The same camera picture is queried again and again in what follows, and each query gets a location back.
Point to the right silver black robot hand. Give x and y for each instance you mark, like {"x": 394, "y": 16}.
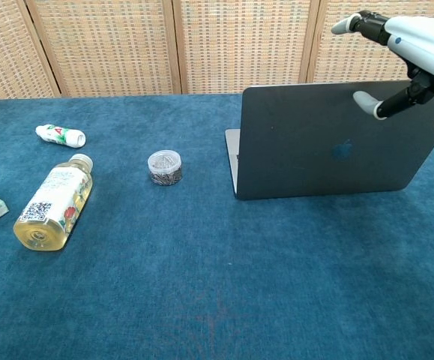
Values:
{"x": 422, "y": 45}

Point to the silver laptop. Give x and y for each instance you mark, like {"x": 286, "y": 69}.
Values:
{"x": 306, "y": 150}

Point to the clear jar of clips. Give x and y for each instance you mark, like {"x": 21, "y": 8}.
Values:
{"x": 165, "y": 168}

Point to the bamboo folding screen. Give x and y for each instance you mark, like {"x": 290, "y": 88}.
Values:
{"x": 126, "y": 45}

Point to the blue table mat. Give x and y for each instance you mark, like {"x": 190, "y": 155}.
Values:
{"x": 201, "y": 281}

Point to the small white green-label bottle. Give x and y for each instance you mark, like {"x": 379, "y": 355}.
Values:
{"x": 59, "y": 135}

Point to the yellow tea plastic bottle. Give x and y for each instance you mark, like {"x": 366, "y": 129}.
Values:
{"x": 57, "y": 198}

